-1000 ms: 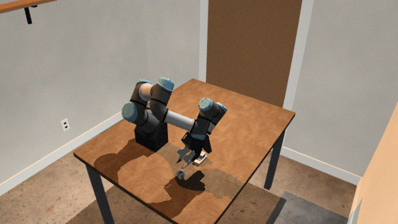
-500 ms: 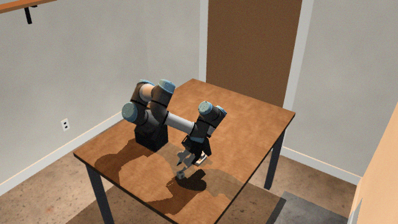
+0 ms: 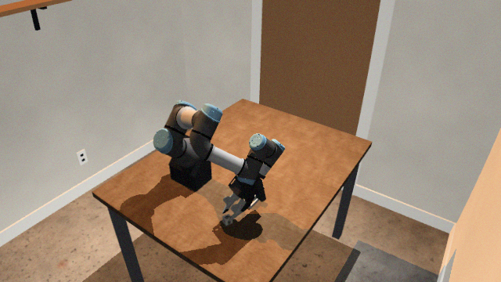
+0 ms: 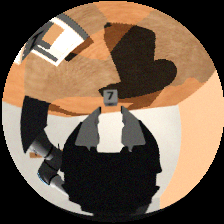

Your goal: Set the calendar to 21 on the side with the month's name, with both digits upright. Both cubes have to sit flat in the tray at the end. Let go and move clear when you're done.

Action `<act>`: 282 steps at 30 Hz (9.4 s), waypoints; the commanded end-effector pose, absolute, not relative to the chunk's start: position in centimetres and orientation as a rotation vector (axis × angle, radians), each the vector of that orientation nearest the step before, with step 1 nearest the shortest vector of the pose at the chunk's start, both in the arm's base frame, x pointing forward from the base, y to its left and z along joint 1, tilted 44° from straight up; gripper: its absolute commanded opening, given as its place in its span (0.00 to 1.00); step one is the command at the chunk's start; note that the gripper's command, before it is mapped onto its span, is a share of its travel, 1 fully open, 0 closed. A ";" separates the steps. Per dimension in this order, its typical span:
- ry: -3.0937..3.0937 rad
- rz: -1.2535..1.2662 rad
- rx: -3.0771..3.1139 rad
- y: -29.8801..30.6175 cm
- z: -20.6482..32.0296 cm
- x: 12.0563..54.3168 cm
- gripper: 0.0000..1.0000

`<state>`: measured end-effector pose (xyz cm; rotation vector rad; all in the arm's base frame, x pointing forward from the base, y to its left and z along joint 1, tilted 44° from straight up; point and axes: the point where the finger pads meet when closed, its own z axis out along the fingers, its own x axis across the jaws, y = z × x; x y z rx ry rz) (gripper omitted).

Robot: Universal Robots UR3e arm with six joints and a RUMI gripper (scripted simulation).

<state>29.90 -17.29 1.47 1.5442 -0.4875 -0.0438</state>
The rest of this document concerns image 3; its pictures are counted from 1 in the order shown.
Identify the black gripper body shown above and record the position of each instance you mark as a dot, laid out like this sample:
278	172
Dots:
243	190

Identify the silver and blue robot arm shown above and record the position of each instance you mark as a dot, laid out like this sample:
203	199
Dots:
169	140

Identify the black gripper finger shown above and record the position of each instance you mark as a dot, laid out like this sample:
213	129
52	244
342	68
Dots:
229	201
240	207

